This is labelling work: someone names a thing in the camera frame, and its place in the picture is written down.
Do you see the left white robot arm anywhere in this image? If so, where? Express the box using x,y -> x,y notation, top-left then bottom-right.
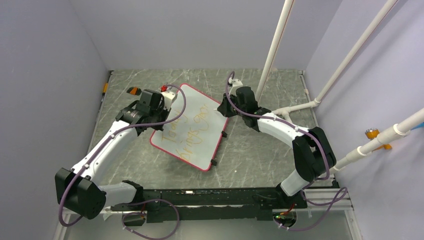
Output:
54,89 -> 178,227

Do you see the red-framed whiteboard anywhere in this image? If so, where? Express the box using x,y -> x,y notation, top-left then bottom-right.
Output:
149,83 -> 228,172

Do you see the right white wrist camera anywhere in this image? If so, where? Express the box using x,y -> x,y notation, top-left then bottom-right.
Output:
227,78 -> 244,96

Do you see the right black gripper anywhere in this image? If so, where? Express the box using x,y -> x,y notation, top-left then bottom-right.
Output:
218,91 -> 246,118

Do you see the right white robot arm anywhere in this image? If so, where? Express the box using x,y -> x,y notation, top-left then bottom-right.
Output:
217,86 -> 337,208

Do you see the orange tool at edge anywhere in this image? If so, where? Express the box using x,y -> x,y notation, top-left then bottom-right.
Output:
102,82 -> 109,96

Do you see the white PVC pipe frame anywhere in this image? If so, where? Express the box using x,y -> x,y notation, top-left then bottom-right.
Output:
254,0 -> 402,105

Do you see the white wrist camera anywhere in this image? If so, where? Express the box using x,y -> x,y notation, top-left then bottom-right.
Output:
227,78 -> 244,96
160,85 -> 178,111

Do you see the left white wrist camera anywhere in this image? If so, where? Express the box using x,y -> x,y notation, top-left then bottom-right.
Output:
160,85 -> 178,111

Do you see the orange black small object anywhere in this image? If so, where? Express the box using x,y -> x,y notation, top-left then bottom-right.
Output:
126,86 -> 142,96

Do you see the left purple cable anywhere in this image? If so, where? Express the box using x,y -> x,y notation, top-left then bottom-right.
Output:
58,84 -> 187,240

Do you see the white PVC pipe right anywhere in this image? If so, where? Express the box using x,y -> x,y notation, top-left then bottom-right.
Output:
329,108 -> 424,174

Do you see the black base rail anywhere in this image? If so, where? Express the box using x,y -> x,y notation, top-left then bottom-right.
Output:
111,187 -> 307,223

